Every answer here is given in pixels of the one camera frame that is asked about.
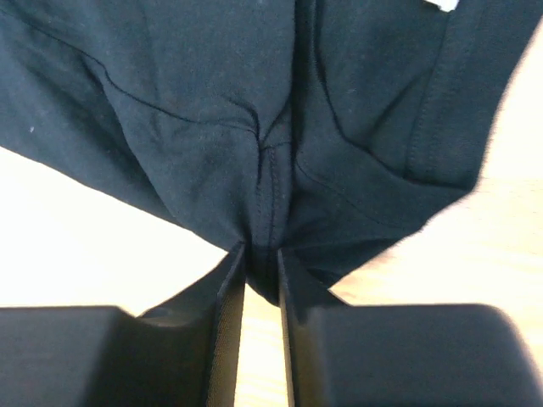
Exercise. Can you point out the black t shirt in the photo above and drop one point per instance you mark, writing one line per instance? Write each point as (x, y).
(330, 128)

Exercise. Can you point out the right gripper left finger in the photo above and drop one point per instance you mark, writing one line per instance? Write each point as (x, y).
(183, 352)

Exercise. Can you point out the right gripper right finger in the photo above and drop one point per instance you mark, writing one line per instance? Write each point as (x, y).
(397, 355)

